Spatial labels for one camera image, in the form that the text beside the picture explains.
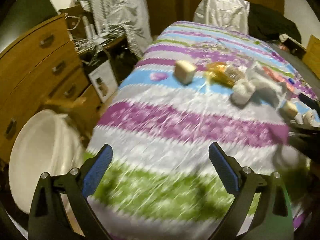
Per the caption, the white plastic snack bag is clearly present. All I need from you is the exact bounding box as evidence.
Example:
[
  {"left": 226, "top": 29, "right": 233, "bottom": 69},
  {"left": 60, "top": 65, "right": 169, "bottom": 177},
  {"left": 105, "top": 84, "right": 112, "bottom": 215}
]
[{"left": 246, "top": 62, "right": 288, "bottom": 108}]

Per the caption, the brown wooden dresser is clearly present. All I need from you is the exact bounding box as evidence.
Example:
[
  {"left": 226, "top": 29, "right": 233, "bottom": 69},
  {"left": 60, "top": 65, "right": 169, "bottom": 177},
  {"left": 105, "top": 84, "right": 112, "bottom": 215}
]
[{"left": 1, "top": 14, "right": 101, "bottom": 164}]

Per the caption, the black bedding pile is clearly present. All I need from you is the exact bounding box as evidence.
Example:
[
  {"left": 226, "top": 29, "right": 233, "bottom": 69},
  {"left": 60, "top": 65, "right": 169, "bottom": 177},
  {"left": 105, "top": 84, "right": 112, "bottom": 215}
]
[{"left": 248, "top": 3, "right": 302, "bottom": 43}]

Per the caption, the red flat packet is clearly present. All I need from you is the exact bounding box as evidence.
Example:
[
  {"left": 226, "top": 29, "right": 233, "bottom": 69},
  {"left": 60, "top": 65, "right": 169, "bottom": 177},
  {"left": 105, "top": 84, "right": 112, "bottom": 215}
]
[{"left": 263, "top": 66, "right": 294, "bottom": 92}]

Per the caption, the colourful striped bedspread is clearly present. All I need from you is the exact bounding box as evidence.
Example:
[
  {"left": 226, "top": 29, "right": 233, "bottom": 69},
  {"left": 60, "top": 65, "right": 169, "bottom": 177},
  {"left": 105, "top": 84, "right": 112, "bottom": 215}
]
[{"left": 86, "top": 21, "right": 319, "bottom": 239}]

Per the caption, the white wifi router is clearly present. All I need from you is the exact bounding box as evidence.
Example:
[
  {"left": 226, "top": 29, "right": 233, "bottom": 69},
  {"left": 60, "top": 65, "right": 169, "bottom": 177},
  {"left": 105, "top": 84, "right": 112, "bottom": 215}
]
[{"left": 73, "top": 16, "right": 110, "bottom": 54}]

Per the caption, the light wooden furniture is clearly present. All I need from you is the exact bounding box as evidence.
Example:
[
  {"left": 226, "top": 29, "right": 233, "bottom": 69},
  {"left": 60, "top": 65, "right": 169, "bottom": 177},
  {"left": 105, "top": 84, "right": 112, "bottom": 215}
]
[{"left": 303, "top": 35, "right": 320, "bottom": 77}]

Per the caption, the grey striped hanging cloth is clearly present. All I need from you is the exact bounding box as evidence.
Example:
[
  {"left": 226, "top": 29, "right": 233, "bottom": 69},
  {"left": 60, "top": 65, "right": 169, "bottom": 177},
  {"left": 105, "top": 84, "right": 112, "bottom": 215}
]
[{"left": 74, "top": 0, "right": 152, "bottom": 58}]

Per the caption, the white plastic bucket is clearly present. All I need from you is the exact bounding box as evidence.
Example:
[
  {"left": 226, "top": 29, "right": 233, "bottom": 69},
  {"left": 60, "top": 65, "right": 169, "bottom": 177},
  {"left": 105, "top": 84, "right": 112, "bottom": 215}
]
[{"left": 9, "top": 109, "right": 85, "bottom": 213}]

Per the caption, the wooden chair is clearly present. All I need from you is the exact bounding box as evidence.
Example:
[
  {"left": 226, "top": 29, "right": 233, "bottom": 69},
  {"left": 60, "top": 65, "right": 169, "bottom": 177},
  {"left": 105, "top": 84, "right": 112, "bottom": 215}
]
[{"left": 42, "top": 96, "right": 100, "bottom": 141}]

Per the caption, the beige sponge cube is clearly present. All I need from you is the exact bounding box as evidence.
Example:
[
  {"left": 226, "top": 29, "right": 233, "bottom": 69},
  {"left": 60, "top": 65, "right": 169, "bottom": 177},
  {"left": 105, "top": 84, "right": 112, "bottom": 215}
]
[
  {"left": 174, "top": 60, "right": 197, "bottom": 85},
  {"left": 281, "top": 100, "right": 298, "bottom": 119}
]

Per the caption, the black flat screen television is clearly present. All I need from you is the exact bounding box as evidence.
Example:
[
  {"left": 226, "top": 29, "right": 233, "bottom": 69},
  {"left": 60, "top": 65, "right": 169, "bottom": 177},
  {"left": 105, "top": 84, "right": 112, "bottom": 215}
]
[{"left": 1, "top": 0, "right": 57, "bottom": 51}]

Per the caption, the small crumpled paper ball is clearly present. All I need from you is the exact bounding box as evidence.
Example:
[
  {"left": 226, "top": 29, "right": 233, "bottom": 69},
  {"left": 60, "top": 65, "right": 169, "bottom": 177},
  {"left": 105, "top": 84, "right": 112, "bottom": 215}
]
[{"left": 302, "top": 110, "right": 315, "bottom": 127}]

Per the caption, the white product box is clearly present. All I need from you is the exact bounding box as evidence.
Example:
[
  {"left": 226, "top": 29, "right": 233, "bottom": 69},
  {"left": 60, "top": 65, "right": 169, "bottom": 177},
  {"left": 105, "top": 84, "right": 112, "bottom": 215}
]
[{"left": 88, "top": 60, "right": 118, "bottom": 103}]

